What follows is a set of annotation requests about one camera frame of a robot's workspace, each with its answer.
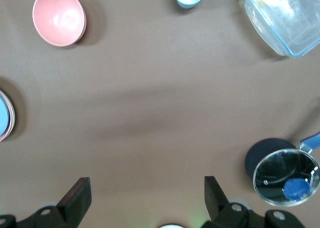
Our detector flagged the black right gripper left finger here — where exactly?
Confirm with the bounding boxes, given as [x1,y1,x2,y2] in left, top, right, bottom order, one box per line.
[17,177,92,228]

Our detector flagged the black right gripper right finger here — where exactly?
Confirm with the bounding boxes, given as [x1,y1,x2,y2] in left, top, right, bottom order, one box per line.
[201,175,251,228]

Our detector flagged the blue plate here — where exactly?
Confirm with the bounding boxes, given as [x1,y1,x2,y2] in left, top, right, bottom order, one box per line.
[0,96,11,136]

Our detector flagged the glass lid with blue knob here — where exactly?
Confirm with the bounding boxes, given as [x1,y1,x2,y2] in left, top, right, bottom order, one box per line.
[252,148,320,208]

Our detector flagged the beige plate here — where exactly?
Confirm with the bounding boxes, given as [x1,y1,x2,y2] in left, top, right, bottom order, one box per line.
[0,89,17,143]

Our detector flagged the brown table cloth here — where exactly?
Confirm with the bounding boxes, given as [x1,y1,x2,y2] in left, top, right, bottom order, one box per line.
[0,0,320,228]

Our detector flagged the pink bowl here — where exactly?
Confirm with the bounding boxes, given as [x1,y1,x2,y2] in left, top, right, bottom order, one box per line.
[31,0,88,48]

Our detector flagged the clear plastic container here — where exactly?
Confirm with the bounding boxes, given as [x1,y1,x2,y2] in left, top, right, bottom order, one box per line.
[238,0,320,58]

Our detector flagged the black saucepan with blue handle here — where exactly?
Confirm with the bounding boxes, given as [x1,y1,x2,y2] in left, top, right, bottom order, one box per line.
[244,131,320,186]

